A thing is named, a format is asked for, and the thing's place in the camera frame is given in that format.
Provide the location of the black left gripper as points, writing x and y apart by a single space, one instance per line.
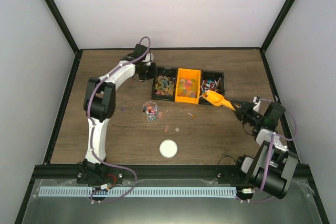
153 74

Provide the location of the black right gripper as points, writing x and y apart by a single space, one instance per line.
241 112

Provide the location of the black bin with popsicle candies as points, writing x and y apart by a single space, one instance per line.
164 84

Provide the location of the orange plastic scoop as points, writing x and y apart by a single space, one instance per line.
217 99

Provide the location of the clear plastic cup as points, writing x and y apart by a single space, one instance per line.
150 111

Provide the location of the black bin with lollipops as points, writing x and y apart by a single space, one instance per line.
212 81

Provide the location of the yellow bin with star candies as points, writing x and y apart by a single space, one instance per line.
188 86

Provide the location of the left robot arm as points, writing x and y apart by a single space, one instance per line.
100 102

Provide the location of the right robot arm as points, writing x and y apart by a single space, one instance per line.
273 167

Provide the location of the white round lid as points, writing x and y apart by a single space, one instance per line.
168 148

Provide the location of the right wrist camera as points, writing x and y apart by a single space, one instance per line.
256 103

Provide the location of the black frame base bar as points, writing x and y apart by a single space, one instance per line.
225 174

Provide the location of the light blue slotted rail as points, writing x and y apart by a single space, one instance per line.
149 192

